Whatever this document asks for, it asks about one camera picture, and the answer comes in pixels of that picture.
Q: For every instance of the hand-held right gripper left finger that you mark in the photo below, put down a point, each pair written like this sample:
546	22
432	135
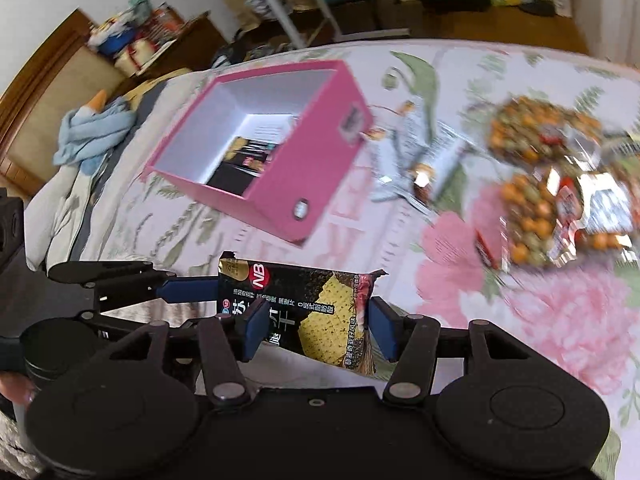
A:
252	332

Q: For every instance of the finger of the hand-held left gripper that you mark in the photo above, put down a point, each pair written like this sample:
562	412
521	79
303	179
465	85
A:
190	291
110	321

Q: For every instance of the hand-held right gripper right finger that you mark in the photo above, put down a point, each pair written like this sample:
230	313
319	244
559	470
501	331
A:
384	331

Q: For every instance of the black cracker packet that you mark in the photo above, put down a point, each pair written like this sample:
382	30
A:
320	305
255	155

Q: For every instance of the glossy black snack packet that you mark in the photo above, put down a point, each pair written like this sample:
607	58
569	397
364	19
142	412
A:
230	180

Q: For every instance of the white snack bar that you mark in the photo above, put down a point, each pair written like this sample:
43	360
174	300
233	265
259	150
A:
392	165

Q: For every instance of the pink cardboard box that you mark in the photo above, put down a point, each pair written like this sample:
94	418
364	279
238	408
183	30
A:
300	165

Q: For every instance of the clear bag of orange nuts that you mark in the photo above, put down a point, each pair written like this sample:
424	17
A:
532	220

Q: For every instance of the red label nut bag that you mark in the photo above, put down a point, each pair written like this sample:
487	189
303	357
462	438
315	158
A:
585	215

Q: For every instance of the clear bag of mixed nuts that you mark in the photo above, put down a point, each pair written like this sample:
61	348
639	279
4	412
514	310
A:
540	130

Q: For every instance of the person's left hand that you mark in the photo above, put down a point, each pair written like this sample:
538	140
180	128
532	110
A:
15	389

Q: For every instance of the floral bedsheet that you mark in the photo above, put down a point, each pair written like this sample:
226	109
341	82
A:
450	285

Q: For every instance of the small red packet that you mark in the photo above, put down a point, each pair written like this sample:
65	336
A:
487	246

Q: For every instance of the light blue cloth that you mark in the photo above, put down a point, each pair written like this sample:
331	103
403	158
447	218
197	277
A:
95	130

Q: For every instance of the white bag with red ribbon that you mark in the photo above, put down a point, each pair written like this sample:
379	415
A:
132	55

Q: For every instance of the wooden nightstand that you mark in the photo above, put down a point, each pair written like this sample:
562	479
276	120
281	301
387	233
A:
195	42

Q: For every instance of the red gift box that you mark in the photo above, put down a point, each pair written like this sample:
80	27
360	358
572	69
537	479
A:
167	20

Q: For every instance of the black round floor object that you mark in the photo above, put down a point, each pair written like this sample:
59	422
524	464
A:
539	8

